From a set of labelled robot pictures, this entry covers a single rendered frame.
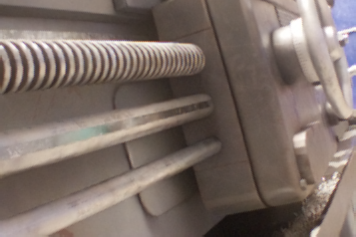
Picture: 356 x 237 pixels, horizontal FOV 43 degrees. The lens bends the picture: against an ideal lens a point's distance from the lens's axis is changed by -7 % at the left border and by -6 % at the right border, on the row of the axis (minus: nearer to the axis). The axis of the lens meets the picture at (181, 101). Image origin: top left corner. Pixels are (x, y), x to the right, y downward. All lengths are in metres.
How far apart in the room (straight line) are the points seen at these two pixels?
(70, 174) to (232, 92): 0.23
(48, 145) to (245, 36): 0.33
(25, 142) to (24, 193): 0.12
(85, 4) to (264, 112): 0.25
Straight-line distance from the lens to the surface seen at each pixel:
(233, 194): 0.62
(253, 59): 0.58
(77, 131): 0.36
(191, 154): 0.53
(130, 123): 0.42
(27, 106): 0.46
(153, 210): 0.59
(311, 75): 0.63
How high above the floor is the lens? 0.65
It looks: 2 degrees up
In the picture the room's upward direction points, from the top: 15 degrees counter-clockwise
